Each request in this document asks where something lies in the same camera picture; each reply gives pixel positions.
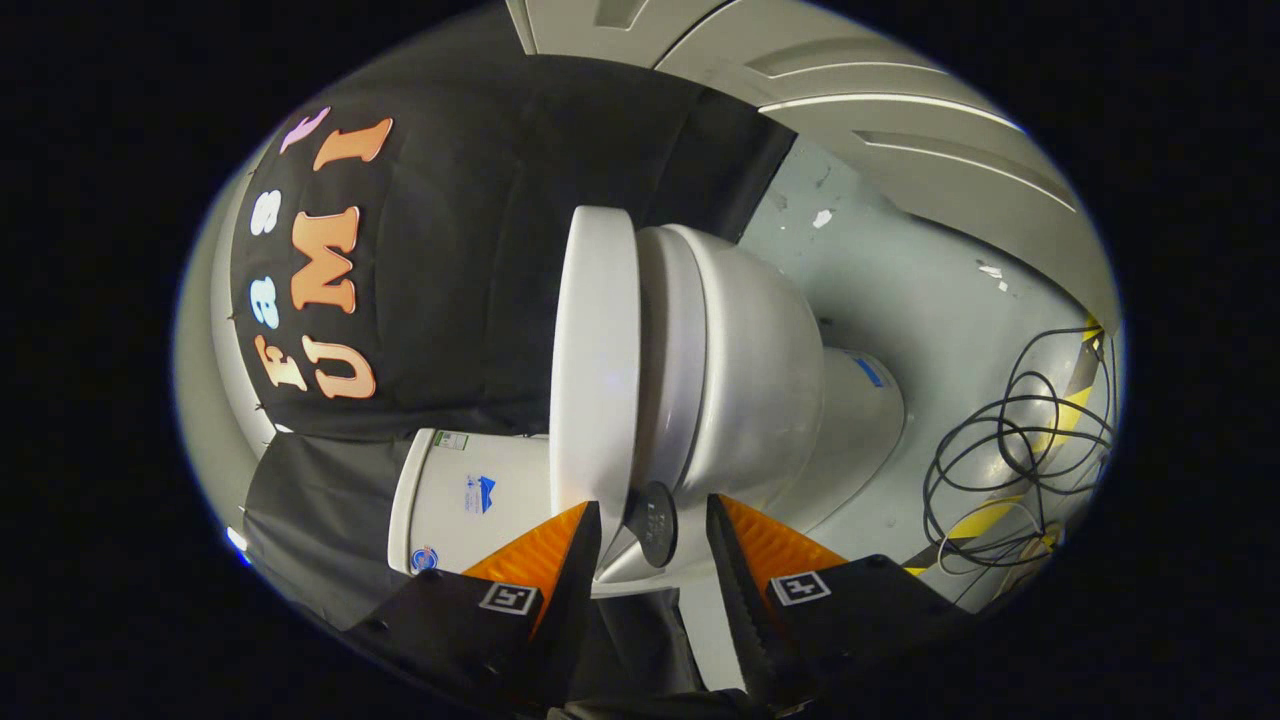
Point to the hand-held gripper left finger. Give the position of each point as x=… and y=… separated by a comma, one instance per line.
x=575, y=600

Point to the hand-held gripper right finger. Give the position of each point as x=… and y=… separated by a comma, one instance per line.
x=740, y=600

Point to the white toilet lid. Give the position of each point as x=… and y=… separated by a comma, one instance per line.
x=595, y=350

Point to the white ceramic toilet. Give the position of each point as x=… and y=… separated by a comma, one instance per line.
x=760, y=380

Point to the white toilet seat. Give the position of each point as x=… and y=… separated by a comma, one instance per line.
x=672, y=350

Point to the black backdrop cloth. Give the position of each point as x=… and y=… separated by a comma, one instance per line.
x=460, y=280

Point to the white drawer cabinet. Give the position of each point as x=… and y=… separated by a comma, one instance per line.
x=900, y=130

